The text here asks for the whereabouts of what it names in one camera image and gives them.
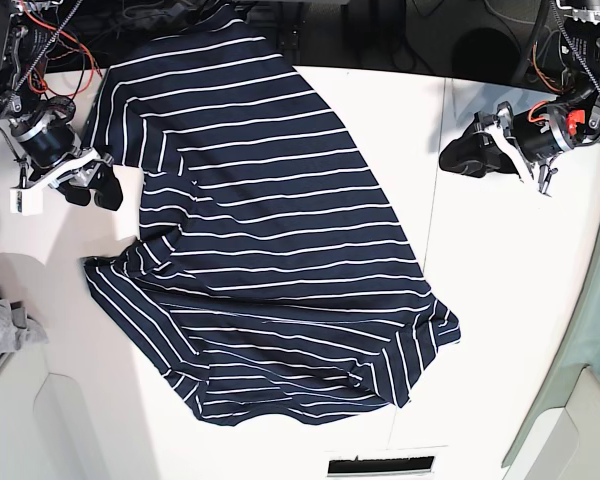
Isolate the navy white striped t-shirt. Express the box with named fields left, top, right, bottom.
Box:
left=84, top=1, right=461, bottom=426

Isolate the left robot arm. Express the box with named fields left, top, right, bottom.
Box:
left=439, top=1, right=600, bottom=195

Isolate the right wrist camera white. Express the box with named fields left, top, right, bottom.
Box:
left=9, top=187, right=44, bottom=216

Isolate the black round chair base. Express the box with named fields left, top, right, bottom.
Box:
left=451, top=28, right=520, bottom=84

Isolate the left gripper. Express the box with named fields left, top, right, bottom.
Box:
left=439, top=101, right=580, bottom=195

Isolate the grey clothes pile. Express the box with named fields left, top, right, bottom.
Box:
left=0, top=294, right=48, bottom=361

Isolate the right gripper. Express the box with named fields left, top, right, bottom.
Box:
left=10, top=112, right=123, bottom=210

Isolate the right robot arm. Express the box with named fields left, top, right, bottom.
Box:
left=0, top=1, right=123, bottom=216

